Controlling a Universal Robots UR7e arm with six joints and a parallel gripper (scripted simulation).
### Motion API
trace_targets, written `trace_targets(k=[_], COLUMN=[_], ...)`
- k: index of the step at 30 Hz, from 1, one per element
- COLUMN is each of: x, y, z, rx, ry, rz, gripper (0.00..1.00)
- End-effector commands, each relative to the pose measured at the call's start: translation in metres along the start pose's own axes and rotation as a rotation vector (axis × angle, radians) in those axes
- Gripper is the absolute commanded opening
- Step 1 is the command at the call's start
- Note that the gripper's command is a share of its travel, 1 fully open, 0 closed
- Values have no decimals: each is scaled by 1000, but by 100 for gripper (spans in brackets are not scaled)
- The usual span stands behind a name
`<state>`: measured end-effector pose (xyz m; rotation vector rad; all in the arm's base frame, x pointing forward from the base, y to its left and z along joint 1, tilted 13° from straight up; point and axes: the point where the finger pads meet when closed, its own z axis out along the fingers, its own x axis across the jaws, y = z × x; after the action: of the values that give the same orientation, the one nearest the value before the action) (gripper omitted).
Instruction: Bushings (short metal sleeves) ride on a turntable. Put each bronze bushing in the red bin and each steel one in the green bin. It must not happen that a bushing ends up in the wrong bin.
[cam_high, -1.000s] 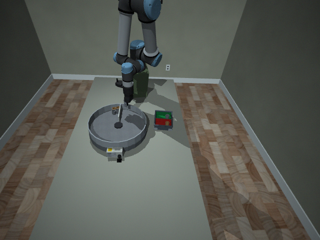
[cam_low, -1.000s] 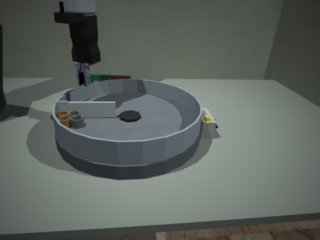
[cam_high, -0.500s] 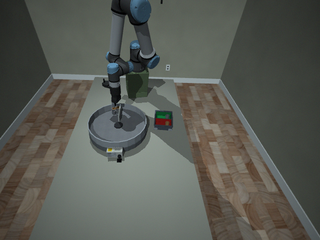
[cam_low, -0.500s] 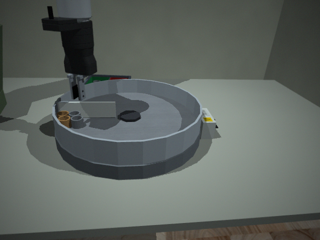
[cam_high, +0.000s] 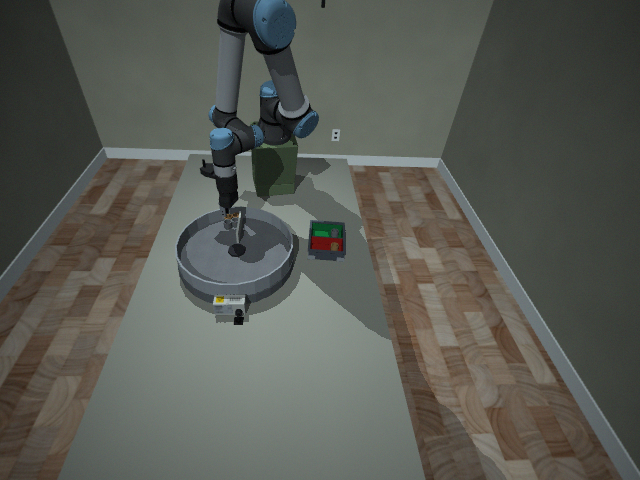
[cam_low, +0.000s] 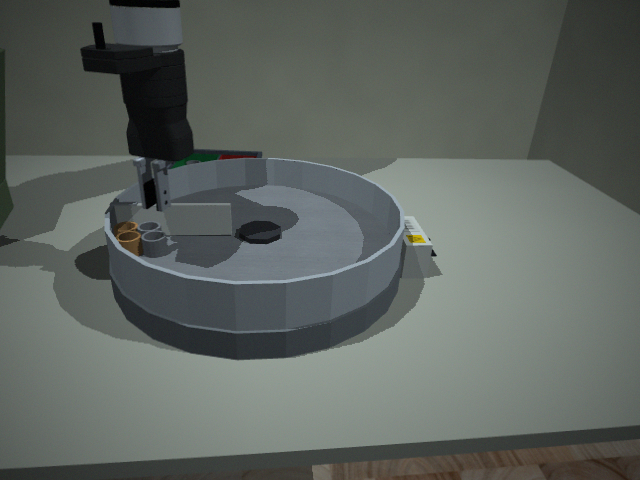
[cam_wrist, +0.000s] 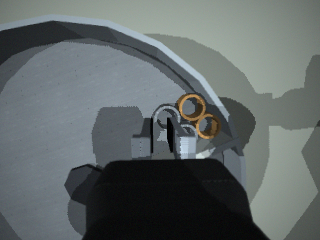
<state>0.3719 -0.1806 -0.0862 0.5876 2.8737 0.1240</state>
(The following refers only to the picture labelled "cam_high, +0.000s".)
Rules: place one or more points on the red and green divided bin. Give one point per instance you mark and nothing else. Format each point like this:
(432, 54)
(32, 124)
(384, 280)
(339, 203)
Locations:
(320, 241)

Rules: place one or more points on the grey round turntable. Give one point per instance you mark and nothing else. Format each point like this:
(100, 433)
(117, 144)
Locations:
(234, 267)

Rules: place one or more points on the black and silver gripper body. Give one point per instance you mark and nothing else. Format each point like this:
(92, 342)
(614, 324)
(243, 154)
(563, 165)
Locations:
(226, 182)

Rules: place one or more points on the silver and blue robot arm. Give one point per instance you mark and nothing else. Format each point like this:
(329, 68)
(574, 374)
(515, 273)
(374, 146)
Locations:
(284, 109)

